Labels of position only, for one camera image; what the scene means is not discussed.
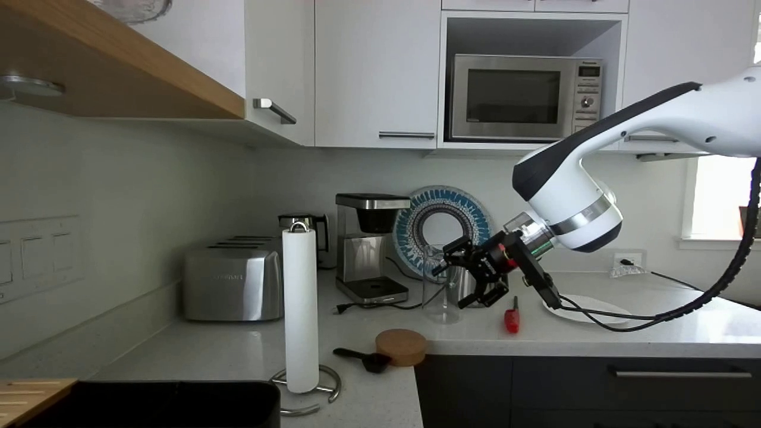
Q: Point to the wooden wall shelf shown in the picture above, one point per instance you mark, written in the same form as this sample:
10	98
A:
119	71

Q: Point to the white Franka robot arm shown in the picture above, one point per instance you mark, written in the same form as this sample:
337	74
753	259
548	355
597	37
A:
572	199

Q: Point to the dark drawer cabinet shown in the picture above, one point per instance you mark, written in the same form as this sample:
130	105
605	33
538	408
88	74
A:
554	395

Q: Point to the transparent glass jar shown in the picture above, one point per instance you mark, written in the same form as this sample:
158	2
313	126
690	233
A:
444	306

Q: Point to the small picture frame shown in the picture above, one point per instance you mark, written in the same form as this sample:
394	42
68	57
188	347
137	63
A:
746	222

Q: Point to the blue patterned decorative plate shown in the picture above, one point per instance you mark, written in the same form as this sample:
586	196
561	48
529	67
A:
412	216

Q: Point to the wooden round board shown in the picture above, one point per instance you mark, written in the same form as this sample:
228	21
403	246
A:
403	347

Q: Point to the black plastic scoop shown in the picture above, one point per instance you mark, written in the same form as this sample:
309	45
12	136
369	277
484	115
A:
375	361

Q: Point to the white microwave niche cabinet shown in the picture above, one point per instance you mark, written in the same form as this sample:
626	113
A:
532	32

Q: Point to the white upper cabinet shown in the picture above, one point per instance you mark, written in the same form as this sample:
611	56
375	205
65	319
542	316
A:
276	56
371	71
681	39

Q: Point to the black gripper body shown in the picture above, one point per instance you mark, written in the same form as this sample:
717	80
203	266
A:
513	253

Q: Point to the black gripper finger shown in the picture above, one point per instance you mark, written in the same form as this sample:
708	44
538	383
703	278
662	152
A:
491	285
471	250

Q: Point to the metal paper towel holder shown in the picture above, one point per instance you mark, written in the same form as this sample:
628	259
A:
329	385

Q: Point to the clear glass bowl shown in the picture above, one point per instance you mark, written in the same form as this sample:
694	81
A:
134	8

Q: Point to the white paper towel roll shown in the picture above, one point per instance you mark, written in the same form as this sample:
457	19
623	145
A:
301	316

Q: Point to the steel toaster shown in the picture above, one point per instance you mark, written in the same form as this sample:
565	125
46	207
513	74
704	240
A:
228	285

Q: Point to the bright window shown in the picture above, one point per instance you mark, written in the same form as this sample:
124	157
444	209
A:
714	205

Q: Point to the white wall switch plate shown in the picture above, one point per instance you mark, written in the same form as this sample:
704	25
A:
38	257

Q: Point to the black steel coffee maker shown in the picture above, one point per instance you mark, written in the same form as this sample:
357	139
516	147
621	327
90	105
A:
369	239

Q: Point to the steel microwave oven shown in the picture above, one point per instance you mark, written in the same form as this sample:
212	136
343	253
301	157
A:
515	95

